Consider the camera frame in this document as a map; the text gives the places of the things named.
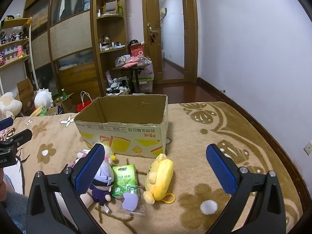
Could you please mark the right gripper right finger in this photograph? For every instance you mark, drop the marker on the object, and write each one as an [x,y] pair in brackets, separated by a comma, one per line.
[267,214]

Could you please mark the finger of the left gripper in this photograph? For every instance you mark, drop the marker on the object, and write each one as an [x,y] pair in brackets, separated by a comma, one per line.
[6,123]
[19,139]

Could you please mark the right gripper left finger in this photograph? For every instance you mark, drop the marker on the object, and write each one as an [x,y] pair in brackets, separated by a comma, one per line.
[43,211]

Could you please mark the pink bear plush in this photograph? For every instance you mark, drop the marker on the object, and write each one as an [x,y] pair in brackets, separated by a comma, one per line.
[80,155]

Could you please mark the white-haired purple plush doll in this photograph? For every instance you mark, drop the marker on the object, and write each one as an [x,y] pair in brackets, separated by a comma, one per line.
[101,186]

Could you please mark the purple item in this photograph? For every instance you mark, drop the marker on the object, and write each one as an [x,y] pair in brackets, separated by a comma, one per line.
[132,202]

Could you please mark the yellow plush toy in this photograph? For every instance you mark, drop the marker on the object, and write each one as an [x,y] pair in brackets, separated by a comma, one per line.
[157,181]

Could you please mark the person's left hand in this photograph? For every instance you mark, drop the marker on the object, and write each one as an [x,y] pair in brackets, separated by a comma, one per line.
[3,192]

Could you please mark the large white plush toy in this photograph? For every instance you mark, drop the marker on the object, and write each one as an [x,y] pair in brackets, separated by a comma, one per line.
[9,106]

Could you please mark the brown cardboard box on floor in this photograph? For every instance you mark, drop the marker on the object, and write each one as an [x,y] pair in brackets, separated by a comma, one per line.
[26,95]

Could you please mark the white spiky plush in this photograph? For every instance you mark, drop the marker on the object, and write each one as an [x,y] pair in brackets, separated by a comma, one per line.
[43,98]

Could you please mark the green bottle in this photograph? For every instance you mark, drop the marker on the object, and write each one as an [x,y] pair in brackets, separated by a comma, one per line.
[64,95]

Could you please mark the beige flower pattern blanket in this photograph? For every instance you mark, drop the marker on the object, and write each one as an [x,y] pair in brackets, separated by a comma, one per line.
[198,198]

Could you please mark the red paper bag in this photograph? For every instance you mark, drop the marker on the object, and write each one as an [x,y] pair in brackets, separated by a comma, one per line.
[84,103]

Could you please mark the yellow toy display shelf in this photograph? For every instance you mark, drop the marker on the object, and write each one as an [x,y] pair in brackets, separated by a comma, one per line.
[16,45]

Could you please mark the green tissue pack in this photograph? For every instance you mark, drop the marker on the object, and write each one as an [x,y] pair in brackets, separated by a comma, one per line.
[125,180]

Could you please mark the basket of socks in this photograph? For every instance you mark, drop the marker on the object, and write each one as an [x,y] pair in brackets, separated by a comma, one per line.
[117,86]

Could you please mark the open cardboard box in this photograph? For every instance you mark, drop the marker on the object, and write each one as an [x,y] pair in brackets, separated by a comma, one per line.
[133,125]

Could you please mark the wooden wardrobe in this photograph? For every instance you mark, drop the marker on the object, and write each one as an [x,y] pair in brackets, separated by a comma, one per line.
[62,47]

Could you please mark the wooden corner shelf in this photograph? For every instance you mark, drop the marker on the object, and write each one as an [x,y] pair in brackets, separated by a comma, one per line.
[108,34]

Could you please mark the cluttered small table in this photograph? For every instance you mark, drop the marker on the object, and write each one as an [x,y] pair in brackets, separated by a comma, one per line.
[139,66]

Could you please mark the wooden door with glass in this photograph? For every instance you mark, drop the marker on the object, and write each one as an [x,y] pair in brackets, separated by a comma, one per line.
[171,34]

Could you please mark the wall socket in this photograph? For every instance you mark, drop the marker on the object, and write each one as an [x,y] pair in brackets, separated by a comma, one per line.
[308,148]

